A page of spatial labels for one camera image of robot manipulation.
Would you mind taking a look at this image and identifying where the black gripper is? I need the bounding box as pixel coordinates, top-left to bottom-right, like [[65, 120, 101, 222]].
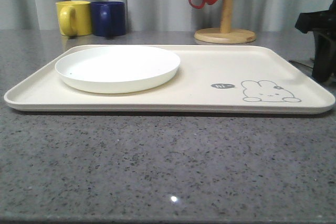
[[295, 0, 335, 82]]

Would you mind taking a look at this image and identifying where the silver metal spoon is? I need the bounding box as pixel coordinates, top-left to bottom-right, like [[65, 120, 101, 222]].
[[288, 60, 313, 69]]

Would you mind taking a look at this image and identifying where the white round plate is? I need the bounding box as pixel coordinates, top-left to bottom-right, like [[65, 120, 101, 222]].
[[55, 45, 181, 94]]

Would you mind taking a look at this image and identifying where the cream rabbit serving tray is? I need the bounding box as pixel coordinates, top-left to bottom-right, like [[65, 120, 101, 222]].
[[4, 45, 335, 114]]

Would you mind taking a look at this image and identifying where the wooden mug tree stand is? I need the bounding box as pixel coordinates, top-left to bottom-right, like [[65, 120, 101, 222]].
[[194, 0, 256, 44]]

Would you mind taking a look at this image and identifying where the dark blue mug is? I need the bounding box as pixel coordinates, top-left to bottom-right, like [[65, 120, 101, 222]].
[[90, 1, 127, 37]]

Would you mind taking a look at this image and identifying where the yellow mug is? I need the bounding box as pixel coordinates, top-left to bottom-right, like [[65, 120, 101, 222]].
[[56, 1, 92, 37]]

